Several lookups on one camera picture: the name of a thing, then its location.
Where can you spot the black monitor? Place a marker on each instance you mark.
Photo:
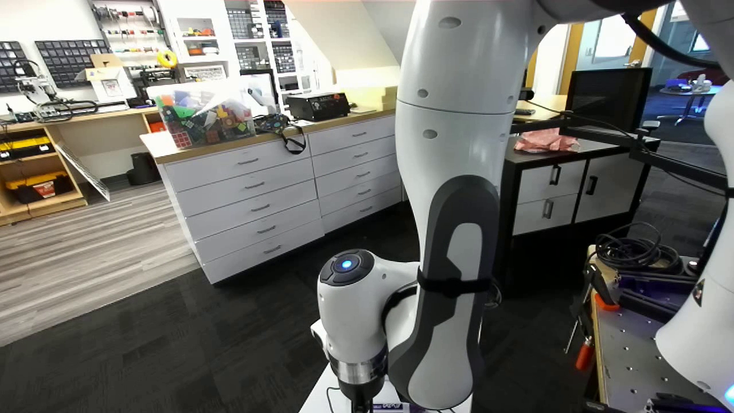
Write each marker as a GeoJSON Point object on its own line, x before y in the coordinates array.
{"type": "Point", "coordinates": [609, 100]}

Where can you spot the white display shelf unit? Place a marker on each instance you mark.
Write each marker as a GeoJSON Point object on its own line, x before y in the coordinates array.
{"type": "Point", "coordinates": [263, 47]}

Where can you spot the black pegboard panel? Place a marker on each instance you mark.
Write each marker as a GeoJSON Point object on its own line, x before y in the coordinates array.
{"type": "Point", "coordinates": [70, 61]}
{"type": "Point", "coordinates": [11, 65]}

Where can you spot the leaning white board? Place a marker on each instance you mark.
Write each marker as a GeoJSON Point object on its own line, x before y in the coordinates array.
{"type": "Point", "coordinates": [80, 172]}

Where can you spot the clear bag colourful items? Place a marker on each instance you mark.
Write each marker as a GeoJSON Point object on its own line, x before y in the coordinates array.
{"type": "Point", "coordinates": [203, 118]}

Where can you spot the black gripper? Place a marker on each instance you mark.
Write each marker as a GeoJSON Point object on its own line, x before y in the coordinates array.
{"type": "Point", "coordinates": [359, 397]}

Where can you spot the round table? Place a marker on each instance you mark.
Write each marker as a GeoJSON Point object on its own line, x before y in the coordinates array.
{"type": "Point", "coordinates": [688, 91]}

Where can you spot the black bin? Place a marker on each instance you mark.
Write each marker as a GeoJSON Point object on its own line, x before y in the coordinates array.
{"type": "Point", "coordinates": [143, 168]}

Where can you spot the small parts drawer rack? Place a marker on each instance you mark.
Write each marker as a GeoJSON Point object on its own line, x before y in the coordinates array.
{"type": "Point", "coordinates": [129, 30]}

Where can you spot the yellow round object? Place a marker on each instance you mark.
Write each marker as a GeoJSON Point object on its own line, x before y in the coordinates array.
{"type": "Point", "coordinates": [165, 61]}

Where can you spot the wooden open shelf unit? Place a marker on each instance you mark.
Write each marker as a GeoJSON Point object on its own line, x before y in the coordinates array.
{"type": "Point", "coordinates": [29, 163]}

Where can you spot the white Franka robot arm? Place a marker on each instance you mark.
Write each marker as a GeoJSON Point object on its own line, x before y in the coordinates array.
{"type": "Point", "coordinates": [450, 91]}

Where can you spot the black cabinet white doors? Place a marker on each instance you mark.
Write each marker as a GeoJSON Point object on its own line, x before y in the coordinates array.
{"type": "Point", "coordinates": [550, 197]}

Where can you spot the dark blue box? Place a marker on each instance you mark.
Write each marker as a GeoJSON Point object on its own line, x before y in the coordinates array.
{"type": "Point", "coordinates": [650, 295]}

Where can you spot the white framed picture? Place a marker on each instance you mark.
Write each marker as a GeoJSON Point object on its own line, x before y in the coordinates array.
{"type": "Point", "coordinates": [111, 83]}

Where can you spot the black box device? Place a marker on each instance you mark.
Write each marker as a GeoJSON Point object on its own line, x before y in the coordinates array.
{"type": "Point", "coordinates": [317, 106]}

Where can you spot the white drawer cabinet wooden top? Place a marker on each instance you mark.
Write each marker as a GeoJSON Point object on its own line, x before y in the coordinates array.
{"type": "Point", "coordinates": [253, 207]}

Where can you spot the white wall shelf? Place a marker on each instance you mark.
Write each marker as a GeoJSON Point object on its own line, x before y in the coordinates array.
{"type": "Point", "coordinates": [196, 41]}

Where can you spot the wooden workbench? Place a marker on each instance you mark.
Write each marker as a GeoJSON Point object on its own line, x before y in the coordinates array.
{"type": "Point", "coordinates": [98, 141]}

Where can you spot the metal breadboard table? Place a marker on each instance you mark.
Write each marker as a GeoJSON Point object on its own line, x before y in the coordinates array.
{"type": "Point", "coordinates": [627, 359]}

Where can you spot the pink cloth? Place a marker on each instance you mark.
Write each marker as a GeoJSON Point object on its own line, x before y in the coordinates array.
{"type": "Point", "coordinates": [543, 141]}

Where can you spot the purple Expo marker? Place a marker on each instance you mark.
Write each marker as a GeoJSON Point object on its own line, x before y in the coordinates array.
{"type": "Point", "coordinates": [391, 406]}

